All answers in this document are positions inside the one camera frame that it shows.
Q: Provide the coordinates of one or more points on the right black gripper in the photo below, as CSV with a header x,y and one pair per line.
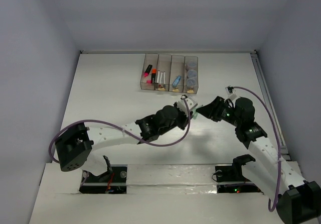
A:
x,y
211,110

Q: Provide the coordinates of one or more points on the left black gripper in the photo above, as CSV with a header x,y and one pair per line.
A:
x,y
184,118

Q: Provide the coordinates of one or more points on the green utility knife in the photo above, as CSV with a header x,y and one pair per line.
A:
x,y
195,113

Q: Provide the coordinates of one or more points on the paper clip jar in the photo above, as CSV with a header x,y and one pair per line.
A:
x,y
191,64
191,82
192,73

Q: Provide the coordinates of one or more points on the blue utility knife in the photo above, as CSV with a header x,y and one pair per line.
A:
x,y
176,81

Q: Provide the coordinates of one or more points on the red-capped white pen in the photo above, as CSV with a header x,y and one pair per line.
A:
x,y
161,76

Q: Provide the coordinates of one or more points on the blue-capped white pen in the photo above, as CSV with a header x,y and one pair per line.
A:
x,y
158,76

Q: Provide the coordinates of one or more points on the orange highlighter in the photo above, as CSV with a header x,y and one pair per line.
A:
x,y
153,75

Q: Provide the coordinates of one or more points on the pink highlighter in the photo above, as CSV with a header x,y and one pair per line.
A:
x,y
147,71

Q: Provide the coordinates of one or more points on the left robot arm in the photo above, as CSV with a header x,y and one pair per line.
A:
x,y
80,147

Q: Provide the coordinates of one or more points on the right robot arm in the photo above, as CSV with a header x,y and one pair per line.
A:
x,y
295,199

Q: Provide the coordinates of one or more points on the clear four-compartment organizer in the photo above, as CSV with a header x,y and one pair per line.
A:
x,y
173,65

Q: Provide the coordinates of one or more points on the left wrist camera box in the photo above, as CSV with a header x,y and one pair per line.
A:
x,y
187,104

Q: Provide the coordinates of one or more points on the aluminium rail right edge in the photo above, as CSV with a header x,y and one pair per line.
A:
x,y
269,104

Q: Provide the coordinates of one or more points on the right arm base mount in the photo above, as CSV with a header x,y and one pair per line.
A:
x,y
230,179

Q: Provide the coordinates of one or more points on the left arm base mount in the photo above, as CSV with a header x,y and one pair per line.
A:
x,y
113,181

